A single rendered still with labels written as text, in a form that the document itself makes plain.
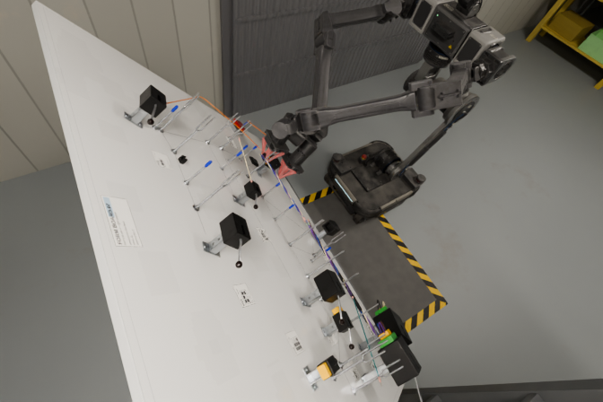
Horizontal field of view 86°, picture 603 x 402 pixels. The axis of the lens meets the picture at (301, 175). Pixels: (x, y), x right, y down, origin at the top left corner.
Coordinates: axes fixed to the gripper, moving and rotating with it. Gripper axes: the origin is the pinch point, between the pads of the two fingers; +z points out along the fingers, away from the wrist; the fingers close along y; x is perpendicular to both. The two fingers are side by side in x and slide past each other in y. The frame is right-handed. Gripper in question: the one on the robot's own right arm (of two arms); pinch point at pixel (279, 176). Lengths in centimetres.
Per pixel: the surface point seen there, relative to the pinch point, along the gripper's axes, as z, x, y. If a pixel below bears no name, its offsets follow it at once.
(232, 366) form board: -4, -51, 70
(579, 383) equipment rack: -39, -3, 95
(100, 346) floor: 144, -5, -1
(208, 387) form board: -5, -57, 72
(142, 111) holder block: -10, -64, 15
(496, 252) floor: -30, 208, 30
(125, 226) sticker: -7, -68, 47
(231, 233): -12, -50, 49
